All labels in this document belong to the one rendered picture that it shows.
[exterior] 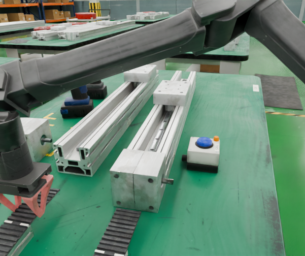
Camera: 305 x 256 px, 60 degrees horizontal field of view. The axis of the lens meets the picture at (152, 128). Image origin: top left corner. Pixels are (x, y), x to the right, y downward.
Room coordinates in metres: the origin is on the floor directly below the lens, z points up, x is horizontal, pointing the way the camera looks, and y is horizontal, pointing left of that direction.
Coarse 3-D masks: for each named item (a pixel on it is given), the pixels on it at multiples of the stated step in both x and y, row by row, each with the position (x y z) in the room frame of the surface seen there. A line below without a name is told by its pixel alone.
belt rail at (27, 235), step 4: (28, 228) 0.36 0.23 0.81; (28, 232) 0.36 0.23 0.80; (32, 232) 0.37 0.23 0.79; (24, 236) 0.35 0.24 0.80; (28, 236) 0.36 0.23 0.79; (32, 236) 0.37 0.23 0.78; (20, 240) 0.34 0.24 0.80; (24, 240) 0.35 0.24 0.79; (28, 240) 0.36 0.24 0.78; (16, 244) 0.33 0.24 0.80; (20, 244) 0.34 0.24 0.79; (24, 244) 0.35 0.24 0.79; (12, 248) 0.32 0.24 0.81; (16, 248) 0.34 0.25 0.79; (20, 248) 0.34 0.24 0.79; (12, 252) 0.32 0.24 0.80; (16, 252) 0.33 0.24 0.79; (20, 252) 0.33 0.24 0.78
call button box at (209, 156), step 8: (192, 144) 0.61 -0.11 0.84; (216, 144) 0.61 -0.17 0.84; (192, 152) 0.58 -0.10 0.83; (200, 152) 0.57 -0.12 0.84; (208, 152) 0.57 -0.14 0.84; (216, 152) 0.57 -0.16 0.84; (184, 160) 0.61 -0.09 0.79; (192, 160) 0.58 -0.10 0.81; (200, 160) 0.57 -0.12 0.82; (208, 160) 0.57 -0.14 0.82; (216, 160) 0.56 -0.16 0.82; (192, 168) 0.58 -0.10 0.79; (200, 168) 0.57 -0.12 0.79; (208, 168) 0.57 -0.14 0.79; (216, 168) 0.56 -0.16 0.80
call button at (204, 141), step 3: (198, 138) 0.62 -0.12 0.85; (201, 138) 0.62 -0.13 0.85; (204, 138) 0.62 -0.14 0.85; (207, 138) 0.62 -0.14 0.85; (198, 141) 0.60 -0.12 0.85; (201, 141) 0.60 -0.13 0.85; (204, 141) 0.60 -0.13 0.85; (207, 141) 0.60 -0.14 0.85; (210, 141) 0.60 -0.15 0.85; (198, 144) 0.60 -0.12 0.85; (201, 144) 0.59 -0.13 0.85; (204, 144) 0.59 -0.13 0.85; (207, 144) 0.59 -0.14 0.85; (210, 144) 0.59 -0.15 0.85
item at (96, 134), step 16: (112, 96) 0.94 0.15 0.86; (128, 96) 0.94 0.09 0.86; (144, 96) 1.06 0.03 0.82; (96, 112) 0.78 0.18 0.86; (112, 112) 0.85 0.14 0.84; (128, 112) 0.86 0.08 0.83; (80, 128) 0.67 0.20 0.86; (96, 128) 0.73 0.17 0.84; (112, 128) 0.71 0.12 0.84; (64, 144) 0.59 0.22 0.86; (80, 144) 0.63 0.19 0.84; (96, 144) 0.60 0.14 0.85; (112, 144) 0.70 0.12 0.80; (64, 160) 0.58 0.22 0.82; (80, 160) 0.57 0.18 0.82; (96, 160) 0.59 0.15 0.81
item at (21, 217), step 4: (12, 212) 0.39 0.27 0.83; (16, 212) 0.39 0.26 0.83; (12, 216) 0.38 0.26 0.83; (16, 216) 0.38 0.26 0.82; (20, 216) 0.38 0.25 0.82; (24, 216) 0.38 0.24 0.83; (28, 216) 0.37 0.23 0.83; (32, 216) 0.37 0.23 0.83; (36, 216) 0.38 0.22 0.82; (12, 220) 0.37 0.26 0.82; (16, 220) 0.37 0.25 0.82; (20, 220) 0.37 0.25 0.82; (24, 220) 0.37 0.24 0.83; (28, 220) 0.36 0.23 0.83; (32, 220) 0.37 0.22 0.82
